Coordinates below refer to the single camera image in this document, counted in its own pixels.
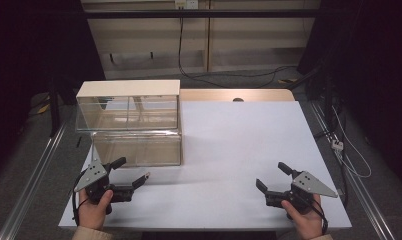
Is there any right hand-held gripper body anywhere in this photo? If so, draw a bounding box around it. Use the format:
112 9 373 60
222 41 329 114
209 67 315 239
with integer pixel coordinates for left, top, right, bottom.
264 170 339 215

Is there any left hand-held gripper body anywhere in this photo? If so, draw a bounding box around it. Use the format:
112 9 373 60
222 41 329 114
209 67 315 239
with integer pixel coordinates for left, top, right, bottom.
73 159 136 215

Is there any clear acrylic cabinet white top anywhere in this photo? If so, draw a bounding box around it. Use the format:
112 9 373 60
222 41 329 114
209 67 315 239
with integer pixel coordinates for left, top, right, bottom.
75 79 184 168

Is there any person's left hand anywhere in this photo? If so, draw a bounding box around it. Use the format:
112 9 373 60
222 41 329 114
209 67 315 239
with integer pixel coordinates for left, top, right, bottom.
78 188 114 232

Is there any person's right hand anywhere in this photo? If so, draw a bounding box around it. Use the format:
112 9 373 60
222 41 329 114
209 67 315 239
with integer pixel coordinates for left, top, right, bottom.
280 194 324 240

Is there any white table cover board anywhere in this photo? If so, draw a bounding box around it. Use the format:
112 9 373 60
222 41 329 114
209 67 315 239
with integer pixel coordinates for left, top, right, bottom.
58 100 353 232

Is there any black metal stand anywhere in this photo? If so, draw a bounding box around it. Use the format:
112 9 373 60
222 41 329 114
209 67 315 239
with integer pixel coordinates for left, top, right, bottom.
48 77 63 138
323 73 336 132

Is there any black curtain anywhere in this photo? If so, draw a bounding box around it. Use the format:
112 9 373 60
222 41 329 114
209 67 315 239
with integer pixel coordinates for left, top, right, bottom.
296 0 402 193
0 0 106 178

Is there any black horizontal metal bar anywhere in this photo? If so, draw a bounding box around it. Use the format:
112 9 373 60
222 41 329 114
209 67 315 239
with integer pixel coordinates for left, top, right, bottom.
81 9 327 19

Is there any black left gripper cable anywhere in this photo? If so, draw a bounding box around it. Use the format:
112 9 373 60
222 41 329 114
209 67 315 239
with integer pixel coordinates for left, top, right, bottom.
71 171 91 227

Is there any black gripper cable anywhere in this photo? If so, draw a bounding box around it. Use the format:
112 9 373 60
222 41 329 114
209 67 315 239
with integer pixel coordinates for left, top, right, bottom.
71 171 91 227
309 199 330 235

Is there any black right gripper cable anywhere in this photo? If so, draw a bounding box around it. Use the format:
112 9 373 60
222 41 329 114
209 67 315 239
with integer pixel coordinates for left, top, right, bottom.
309 199 330 235

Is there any aluminium floor rail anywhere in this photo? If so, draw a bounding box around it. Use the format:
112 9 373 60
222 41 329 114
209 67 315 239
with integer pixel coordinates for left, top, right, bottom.
0 122 69 240
309 100 397 240

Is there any white thin cable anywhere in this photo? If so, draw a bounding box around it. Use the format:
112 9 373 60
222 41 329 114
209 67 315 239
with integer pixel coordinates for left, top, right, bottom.
331 105 373 179

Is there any long black floor cable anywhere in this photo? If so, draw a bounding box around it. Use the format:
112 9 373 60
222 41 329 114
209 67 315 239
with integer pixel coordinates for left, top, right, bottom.
177 8 298 89

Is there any white wall socket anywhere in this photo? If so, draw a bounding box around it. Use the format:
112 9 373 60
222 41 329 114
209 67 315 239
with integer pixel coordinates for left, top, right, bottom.
174 0 200 10

